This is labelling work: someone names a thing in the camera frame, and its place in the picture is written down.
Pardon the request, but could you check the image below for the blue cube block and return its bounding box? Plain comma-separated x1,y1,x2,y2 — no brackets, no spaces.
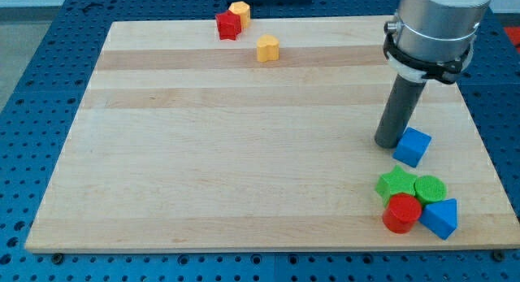
392,128,431,167

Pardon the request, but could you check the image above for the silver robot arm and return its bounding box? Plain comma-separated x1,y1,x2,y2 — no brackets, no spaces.
383,0,491,85

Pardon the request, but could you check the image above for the light wooden board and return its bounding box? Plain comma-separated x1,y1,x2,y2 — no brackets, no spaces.
25,16,519,254

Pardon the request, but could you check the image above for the yellow heart block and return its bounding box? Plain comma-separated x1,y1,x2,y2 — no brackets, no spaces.
257,34,280,63

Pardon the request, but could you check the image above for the red star block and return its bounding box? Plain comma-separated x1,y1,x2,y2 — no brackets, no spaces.
215,11,242,41

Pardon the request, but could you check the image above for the yellow hexagon block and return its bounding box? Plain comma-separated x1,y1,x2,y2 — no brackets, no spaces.
228,1,251,29

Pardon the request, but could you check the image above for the green star block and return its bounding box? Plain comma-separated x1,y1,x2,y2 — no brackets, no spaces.
375,165,418,207

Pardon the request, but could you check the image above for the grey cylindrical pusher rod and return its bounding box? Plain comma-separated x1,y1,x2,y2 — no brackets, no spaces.
375,75,426,149

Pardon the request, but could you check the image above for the red cylinder block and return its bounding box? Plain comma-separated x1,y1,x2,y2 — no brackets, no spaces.
382,193,423,234

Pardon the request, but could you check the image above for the green cylinder block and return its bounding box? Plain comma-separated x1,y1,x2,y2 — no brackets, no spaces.
414,176,447,206

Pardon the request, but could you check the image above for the blue triangle block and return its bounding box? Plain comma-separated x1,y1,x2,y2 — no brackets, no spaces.
418,198,458,240

